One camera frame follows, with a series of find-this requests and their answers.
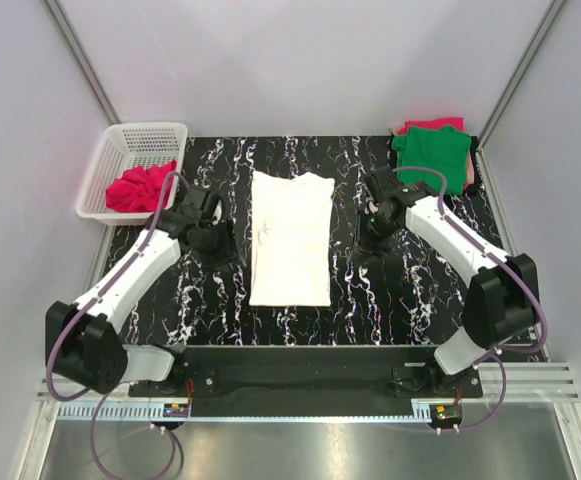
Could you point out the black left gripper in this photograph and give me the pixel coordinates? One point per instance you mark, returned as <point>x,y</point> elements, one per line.
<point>221,245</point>

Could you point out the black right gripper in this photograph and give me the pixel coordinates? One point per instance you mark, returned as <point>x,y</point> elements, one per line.
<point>371,239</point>

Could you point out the white printed t-shirt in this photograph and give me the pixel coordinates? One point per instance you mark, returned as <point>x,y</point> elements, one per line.
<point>290,223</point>

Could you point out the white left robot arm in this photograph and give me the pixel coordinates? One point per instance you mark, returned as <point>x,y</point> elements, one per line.
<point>82,338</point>

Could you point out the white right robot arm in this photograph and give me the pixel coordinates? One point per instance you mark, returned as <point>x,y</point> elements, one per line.
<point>503,295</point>

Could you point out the crumpled pink t-shirt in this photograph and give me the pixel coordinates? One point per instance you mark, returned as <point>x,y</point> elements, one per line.
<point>138,189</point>

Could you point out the folded green t-shirt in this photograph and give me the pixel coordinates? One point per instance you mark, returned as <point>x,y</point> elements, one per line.
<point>444,150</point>

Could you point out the folded peach t-shirt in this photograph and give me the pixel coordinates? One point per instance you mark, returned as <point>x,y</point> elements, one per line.
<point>470,171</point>

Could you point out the black marble pattern mat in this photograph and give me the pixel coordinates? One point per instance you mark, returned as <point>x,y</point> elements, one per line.
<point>410,296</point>

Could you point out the folded red t-shirt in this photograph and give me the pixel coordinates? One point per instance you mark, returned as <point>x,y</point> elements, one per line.
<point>435,124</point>

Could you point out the left controller board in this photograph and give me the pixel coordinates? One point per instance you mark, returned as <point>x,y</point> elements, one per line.
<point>176,410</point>

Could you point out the controller board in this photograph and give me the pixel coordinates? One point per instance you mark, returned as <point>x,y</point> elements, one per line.
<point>448,413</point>
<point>176,410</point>

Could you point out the right controller board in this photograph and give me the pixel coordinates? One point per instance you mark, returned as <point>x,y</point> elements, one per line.
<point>448,413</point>

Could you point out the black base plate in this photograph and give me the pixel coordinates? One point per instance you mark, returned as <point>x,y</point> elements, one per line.
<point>275,382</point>

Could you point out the aluminium rail frame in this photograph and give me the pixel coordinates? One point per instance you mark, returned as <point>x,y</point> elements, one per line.
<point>525,426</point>

